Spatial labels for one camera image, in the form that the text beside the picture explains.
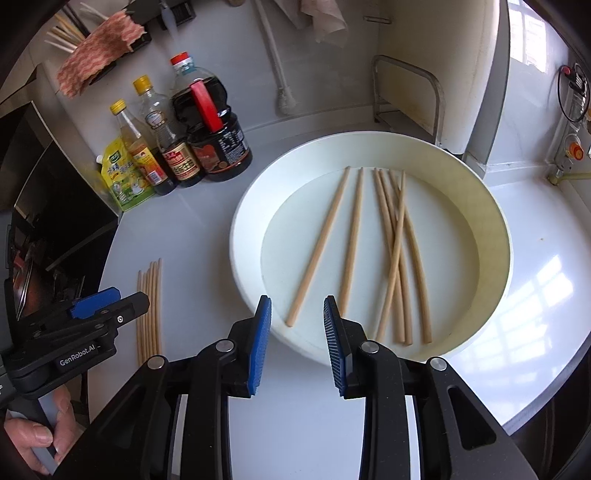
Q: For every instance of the steel cutting board stand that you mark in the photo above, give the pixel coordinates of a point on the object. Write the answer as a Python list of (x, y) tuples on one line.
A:
[(437, 110)]

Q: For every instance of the bunch of bamboo chopsticks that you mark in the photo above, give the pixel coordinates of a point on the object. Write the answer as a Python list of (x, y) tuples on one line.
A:
[(69, 32)]

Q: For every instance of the person's left hand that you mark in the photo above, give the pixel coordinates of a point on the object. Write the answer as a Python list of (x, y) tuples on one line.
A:
[(27, 438)]

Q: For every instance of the grey gas valve orange knob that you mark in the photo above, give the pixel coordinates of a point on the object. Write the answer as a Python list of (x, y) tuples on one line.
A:
[(577, 150)]

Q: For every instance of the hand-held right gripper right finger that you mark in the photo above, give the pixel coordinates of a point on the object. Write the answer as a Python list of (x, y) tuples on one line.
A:
[(334, 346)]

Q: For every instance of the black wall rack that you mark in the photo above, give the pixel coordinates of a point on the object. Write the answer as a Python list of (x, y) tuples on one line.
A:
[(178, 14)]

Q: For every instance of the gas controller with red button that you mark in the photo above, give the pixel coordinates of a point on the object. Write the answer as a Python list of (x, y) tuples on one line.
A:
[(577, 78)]

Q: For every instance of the black gas stove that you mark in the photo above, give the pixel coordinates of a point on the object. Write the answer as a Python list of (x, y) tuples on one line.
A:
[(69, 286)]

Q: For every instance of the white cutting board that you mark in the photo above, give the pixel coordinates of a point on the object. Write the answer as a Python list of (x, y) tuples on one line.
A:
[(429, 37)]

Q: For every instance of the small yellow-capped vinegar bottle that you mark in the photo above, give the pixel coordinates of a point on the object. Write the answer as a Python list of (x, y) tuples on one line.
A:
[(138, 152)]

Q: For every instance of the pink striped dishcloth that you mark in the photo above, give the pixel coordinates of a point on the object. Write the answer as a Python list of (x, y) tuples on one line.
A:
[(92, 55)]

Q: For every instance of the bundle of wooden chopsticks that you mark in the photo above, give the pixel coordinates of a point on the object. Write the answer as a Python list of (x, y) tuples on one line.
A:
[(150, 314)]

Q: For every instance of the white round tray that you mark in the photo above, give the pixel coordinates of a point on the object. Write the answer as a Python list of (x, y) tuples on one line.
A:
[(304, 221)]

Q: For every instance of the white dish brush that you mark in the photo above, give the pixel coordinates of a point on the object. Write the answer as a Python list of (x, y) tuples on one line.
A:
[(286, 99)]

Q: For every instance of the yellow seasoning pouch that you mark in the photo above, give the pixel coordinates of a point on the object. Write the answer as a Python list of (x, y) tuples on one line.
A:
[(122, 180)]

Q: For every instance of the dark pot with lid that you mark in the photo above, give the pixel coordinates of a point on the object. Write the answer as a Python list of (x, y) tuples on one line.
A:
[(27, 286)]

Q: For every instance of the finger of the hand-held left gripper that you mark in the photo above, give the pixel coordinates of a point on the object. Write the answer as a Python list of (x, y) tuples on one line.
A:
[(131, 307), (94, 302)]

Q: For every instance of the long wooden chopstick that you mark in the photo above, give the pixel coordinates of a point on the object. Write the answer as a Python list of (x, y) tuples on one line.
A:
[(418, 277), (392, 258), (396, 304), (405, 314), (318, 249)]

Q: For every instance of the yellow-capped soy sauce bottle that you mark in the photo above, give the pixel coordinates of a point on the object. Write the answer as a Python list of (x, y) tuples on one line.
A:
[(161, 124)]

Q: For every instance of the beige rag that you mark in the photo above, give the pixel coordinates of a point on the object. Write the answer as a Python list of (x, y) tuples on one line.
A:
[(323, 23)]

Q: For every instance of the white plastic utensil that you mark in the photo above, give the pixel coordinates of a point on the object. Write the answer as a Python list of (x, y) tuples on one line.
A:
[(170, 21)]

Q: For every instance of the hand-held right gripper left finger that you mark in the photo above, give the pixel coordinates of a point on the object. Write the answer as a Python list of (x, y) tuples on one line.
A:
[(258, 346)]

